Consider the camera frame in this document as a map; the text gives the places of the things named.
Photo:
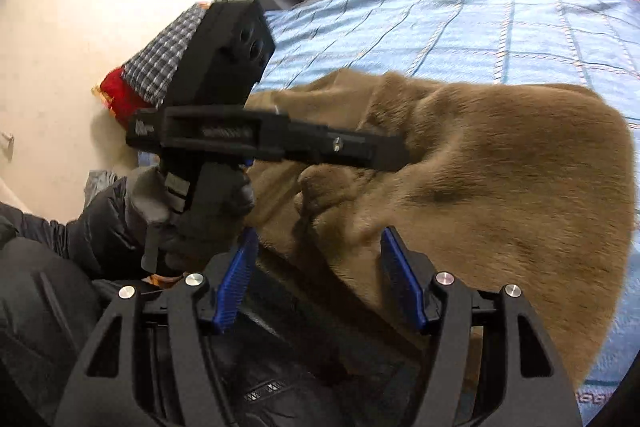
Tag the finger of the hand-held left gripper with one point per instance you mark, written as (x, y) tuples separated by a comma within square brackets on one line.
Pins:
[(345, 142)]

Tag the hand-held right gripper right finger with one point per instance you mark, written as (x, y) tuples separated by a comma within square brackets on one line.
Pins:
[(403, 281)]

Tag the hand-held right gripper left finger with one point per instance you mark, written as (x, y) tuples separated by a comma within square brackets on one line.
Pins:
[(234, 284)]

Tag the brown fuzzy blanket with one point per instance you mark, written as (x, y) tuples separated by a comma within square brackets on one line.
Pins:
[(480, 187)]

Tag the person's left forearm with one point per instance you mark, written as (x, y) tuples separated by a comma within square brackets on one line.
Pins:
[(85, 234)]

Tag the person's left hand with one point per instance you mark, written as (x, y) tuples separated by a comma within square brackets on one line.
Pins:
[(142, 197)]

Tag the checked cloth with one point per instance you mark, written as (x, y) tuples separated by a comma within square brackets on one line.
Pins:
[(160, 57)]

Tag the red cloth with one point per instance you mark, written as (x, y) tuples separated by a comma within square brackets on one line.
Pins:
[(119, 93)]

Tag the blue quilted bedspread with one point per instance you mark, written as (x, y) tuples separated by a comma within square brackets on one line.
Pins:
[(450, 27)]

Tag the person's black jacket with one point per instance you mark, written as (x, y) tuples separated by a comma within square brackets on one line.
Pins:
[(45, 322)]

